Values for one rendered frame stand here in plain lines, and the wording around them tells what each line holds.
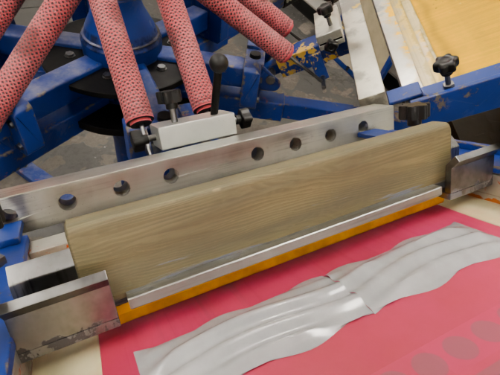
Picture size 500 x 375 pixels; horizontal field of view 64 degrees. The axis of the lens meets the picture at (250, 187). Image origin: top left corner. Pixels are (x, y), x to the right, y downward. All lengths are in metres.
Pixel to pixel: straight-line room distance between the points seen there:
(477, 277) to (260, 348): 0.20
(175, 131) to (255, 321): 0.35
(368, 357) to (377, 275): 0.09
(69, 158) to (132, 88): 1.61
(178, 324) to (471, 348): 0.22
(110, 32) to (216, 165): 0.33
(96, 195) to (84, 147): 1.81
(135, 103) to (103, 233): 0.43
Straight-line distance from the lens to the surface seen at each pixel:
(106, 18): 0.80
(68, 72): 1.03
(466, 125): 1.23
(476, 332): 0.35
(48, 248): 0.50
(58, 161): 2.31
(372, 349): 0.32
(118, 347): 0.36
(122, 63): 0.76
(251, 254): 0.36
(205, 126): 0.63
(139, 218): 0.33
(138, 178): 0.56
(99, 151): 2.32
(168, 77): 1.01
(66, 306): 0.33
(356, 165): 0.41
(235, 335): 0.33
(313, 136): 0.66
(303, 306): 0.35
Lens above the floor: 1.56
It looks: 47 degrees down
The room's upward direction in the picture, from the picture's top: 10 degrees clockwise
